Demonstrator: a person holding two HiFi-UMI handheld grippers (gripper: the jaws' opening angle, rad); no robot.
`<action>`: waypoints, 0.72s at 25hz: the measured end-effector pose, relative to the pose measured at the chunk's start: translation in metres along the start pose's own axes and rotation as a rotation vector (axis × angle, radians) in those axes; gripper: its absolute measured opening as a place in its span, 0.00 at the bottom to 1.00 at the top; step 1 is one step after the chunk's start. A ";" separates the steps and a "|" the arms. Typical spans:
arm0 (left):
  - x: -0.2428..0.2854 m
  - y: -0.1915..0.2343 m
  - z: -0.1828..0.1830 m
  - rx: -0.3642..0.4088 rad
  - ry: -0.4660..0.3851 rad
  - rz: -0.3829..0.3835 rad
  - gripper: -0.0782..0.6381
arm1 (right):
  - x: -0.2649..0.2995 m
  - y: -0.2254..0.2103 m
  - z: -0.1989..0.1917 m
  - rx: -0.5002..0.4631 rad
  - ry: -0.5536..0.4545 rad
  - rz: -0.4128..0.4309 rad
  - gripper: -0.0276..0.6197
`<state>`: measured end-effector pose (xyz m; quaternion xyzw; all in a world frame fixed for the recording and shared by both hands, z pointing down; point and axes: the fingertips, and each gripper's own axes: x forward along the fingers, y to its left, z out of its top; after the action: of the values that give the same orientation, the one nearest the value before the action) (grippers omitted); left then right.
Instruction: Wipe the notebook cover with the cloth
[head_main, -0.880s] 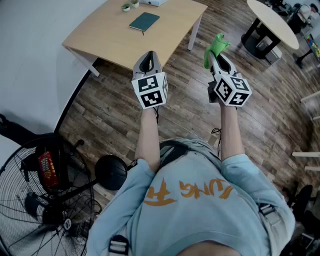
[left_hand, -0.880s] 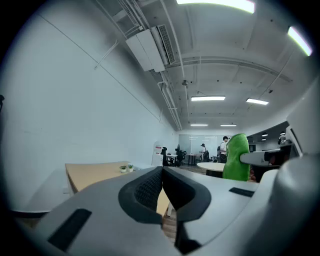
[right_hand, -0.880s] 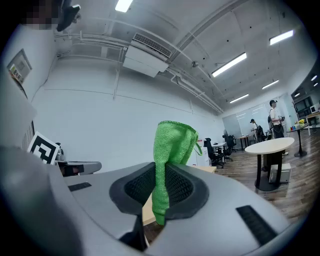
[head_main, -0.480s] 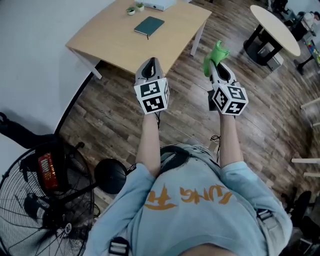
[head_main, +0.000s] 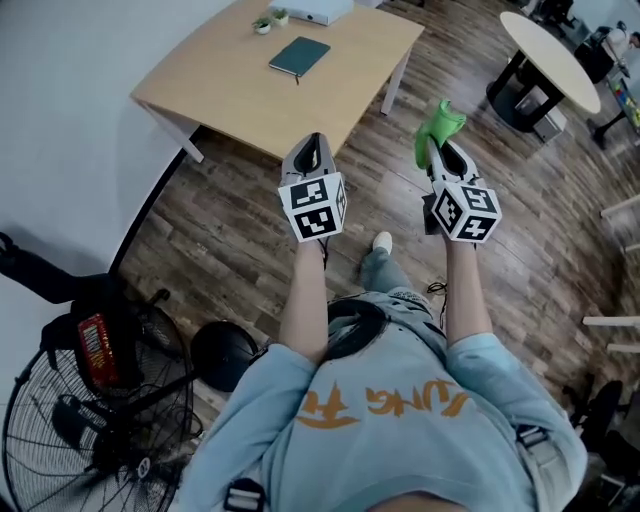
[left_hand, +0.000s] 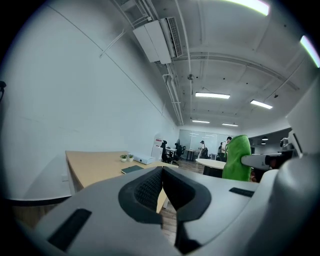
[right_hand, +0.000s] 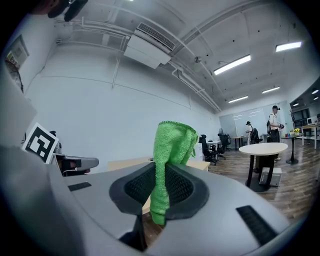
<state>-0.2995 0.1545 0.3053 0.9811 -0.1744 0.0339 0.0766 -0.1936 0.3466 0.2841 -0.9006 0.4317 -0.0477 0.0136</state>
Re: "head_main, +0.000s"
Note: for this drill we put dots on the grey metal case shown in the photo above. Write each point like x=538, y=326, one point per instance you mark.
x=547, y=120

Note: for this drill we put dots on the person's white shoe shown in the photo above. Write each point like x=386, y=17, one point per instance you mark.
x=383, y=241

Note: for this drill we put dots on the black swivel chair base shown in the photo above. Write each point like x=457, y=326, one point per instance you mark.
x=602, y=410

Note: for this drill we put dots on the person's grey jeans leg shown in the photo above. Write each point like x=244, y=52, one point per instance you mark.
x=382, y=272

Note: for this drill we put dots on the person's right forearm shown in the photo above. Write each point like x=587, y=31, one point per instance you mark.
x=465, y=295

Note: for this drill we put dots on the person's left forearm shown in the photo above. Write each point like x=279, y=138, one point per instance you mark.
x=305, y=300

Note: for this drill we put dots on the flat white box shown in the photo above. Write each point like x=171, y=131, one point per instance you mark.
x=312, y=9

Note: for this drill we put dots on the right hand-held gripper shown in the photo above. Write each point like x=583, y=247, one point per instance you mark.
x=465, y=210

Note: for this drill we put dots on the dark green notebook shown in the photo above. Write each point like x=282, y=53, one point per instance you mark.
x=299, y=55

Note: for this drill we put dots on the black floor fan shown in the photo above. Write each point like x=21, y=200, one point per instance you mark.
x=90, y=400

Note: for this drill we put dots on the light blue printed shirt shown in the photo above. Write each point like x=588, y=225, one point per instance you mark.
x=390, y=440

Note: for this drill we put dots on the round white table black base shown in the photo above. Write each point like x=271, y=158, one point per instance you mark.
x=550, y=55

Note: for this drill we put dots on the white furniture leg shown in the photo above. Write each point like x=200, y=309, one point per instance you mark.
x=612, y=321
x=620, y=206

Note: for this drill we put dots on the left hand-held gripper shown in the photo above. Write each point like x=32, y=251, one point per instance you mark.
x=312, y=207

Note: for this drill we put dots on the black waist bag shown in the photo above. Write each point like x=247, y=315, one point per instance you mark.
x=352, y=327

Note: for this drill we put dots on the black office chair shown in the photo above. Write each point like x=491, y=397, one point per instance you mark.
x=592, y=57

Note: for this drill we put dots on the light wooden table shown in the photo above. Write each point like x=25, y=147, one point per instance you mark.
x=240, y=95

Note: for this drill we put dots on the green cloth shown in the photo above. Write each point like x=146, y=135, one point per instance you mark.
x=440, y=127

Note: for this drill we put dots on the colourful toy rack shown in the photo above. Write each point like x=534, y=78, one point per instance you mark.
x=627, y=100

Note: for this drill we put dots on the small potted plant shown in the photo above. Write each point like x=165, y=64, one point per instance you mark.
x=262, y=25
x=280, y=17

